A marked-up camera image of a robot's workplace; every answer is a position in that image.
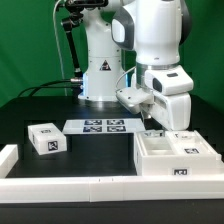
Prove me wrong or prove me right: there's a white U-shaped fence wall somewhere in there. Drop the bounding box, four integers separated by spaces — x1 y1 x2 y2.
0 144 224 203

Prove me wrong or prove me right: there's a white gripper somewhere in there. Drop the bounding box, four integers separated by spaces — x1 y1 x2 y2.
143 93 191 131

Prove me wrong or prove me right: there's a grey thin cable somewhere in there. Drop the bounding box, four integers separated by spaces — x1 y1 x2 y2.
52 0 68 97

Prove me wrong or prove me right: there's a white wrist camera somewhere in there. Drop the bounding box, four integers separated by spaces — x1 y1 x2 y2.
116 87 153 114

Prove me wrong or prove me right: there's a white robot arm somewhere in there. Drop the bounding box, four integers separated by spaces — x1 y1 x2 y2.
79 0 193 131

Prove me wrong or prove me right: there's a white cabinet body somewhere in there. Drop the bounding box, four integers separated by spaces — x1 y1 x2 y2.
134 131 224 176

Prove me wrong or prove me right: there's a white small tagged box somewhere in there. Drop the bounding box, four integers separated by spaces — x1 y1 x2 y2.
28 123 67 155

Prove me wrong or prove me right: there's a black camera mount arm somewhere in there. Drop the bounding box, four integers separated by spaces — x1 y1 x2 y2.
54 0 108 77

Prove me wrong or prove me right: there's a white cabinet door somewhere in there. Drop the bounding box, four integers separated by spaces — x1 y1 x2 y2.
143 130 164 138
165 131 216 155

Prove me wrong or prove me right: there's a black cable bundle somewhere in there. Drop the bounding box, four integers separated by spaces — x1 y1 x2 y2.
17 78 83 98

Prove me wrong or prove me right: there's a white flat tag base plate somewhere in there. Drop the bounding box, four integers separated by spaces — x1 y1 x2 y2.
63 118 145 135

